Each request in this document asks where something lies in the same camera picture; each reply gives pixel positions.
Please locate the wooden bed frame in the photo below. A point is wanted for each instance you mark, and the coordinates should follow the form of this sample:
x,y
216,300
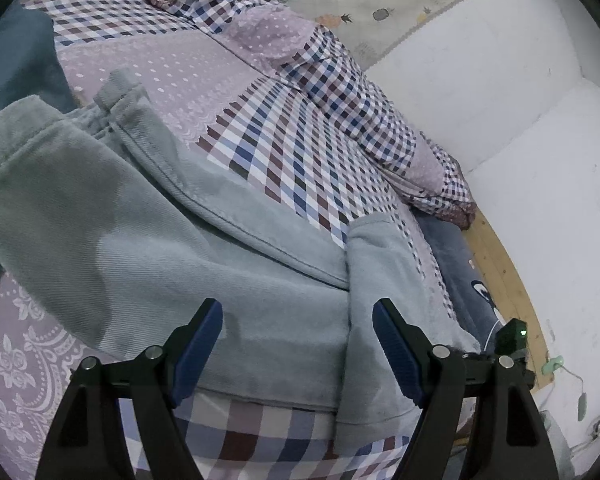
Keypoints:
x,y
505,275

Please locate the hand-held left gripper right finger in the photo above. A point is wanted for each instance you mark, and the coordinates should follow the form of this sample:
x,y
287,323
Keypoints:
x,y
392,340

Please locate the purple checked patchwork bed cover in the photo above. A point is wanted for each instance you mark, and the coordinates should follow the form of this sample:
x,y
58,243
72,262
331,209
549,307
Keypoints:
x,y
280,130

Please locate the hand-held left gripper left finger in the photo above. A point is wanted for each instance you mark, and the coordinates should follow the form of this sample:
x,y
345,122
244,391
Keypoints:
x,y
200,340

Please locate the dark teal cloth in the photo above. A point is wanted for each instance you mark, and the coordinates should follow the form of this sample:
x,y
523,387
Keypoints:
x,y
15,60

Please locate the small green clip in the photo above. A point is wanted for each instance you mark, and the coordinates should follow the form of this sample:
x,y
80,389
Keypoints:
x,y
553,363

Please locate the grey-green denim pants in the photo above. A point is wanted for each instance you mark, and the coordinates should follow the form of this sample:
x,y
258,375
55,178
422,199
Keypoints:
x,y
145,260

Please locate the dark blue cartoon print cloth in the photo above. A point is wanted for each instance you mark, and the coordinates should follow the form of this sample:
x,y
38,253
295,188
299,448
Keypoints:
x,y
460,265

